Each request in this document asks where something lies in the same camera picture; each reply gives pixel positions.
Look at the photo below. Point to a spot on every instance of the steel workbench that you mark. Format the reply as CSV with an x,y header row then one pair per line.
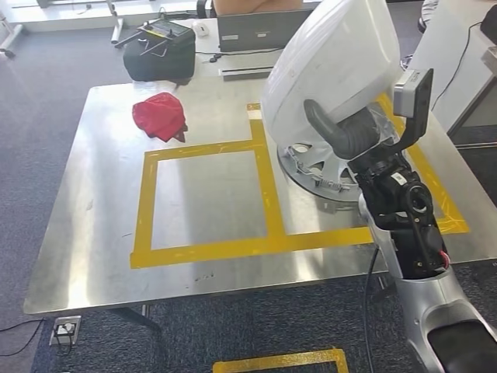
x,y
97,206
473,118

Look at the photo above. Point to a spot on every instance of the white upright panel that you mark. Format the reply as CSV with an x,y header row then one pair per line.
x,y
439,56

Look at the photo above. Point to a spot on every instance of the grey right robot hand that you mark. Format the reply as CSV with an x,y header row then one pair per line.
x,y
329,136

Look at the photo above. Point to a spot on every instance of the black rounded object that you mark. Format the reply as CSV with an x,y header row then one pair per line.
x,y
489,23

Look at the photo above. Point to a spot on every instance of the grey laptop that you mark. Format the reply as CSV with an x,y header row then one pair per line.
x,y
260,31

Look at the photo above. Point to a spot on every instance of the yellow floor tape outline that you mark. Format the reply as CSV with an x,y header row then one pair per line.
x,y
271,360

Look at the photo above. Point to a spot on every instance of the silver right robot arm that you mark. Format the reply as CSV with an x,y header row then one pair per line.
x,y
427,303

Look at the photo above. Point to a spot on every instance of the steel floor socket with plug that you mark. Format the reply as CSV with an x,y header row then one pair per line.
x,y
65,330

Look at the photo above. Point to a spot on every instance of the white computer mouse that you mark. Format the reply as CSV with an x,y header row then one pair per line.
x,y
200,29

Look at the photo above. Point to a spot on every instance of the grey wheel cover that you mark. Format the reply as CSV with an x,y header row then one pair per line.
x,y
311,177

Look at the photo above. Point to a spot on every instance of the red cloth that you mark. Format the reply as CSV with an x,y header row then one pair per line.
x,y
159,116

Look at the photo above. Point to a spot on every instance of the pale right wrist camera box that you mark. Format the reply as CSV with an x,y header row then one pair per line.
x,y
407,92

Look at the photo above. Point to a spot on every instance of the white desk leg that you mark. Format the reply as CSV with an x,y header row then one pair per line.
x,y
115,26
10,36

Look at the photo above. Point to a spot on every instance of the person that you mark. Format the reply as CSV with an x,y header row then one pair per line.
x,y
252,6

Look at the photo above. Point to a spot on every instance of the white plastic shell part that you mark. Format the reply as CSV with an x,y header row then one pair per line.
x,y
329,56

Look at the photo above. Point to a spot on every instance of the grey metal bar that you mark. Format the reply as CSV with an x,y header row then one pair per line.
x,y
252,73

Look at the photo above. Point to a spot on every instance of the black equipment bag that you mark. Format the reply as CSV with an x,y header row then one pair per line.
x,y
163,64

